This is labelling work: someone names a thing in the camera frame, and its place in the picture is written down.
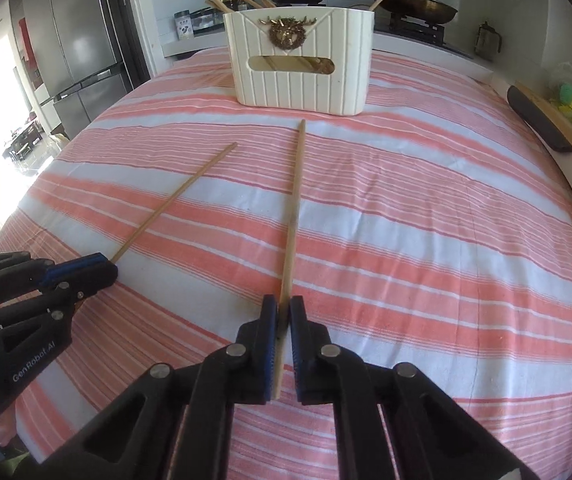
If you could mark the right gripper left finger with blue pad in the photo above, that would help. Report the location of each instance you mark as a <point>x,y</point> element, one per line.
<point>240,373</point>

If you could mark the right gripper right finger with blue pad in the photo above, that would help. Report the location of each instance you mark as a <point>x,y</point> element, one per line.
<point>326,373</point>

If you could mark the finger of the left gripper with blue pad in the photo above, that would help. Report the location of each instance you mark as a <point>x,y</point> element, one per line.
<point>80,279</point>
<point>46,272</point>

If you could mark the wooden chopstick crossed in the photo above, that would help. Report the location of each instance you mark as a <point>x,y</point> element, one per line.
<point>289,263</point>

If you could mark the pink striped tablecloth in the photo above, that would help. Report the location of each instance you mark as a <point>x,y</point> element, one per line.
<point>434,229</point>

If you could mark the grey refrigerator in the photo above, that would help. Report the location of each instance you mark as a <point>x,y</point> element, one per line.
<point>86,52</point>

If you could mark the cream utensil holder box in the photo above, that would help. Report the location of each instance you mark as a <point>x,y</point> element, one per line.
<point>313,58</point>

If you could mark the black tray under board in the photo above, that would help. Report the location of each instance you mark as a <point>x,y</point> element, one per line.
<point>537,120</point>

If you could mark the black gas stove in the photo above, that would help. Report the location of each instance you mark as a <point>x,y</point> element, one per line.
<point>419,31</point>

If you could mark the wooden cutting board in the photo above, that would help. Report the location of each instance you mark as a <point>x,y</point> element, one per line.
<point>553,114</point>

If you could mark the black wok glass lid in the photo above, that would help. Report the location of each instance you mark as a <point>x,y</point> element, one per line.
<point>430,11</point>

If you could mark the dark glass kettle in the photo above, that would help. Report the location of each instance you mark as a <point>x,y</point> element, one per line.
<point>488,42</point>

